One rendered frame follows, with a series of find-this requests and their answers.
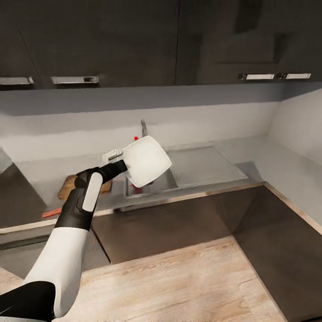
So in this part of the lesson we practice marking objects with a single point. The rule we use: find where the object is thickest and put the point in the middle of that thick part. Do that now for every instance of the parer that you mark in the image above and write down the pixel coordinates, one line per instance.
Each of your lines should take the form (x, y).
(51, 213)

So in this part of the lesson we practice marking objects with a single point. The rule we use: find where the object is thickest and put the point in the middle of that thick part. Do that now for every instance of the drop in sink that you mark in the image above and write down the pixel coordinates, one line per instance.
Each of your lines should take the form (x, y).
(190, 167)

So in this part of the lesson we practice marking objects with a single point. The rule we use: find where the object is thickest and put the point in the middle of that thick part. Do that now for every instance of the cabinet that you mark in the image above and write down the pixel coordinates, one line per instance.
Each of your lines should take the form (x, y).
(79, 44)
(227, 42)

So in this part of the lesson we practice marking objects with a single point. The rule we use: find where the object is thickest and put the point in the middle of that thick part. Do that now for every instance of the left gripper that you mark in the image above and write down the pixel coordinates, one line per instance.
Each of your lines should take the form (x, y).
(116, 168)

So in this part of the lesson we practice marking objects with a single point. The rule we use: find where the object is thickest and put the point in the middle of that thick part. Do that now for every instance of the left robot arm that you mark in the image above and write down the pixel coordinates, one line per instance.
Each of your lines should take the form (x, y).
(52, 285)

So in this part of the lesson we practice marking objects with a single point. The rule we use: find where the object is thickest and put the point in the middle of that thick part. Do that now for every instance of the cutting board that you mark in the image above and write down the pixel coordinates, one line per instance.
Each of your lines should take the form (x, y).
(70, 185)

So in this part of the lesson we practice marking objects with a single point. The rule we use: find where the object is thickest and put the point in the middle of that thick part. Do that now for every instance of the bowl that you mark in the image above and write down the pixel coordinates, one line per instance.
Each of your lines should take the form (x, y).
(145, 159)

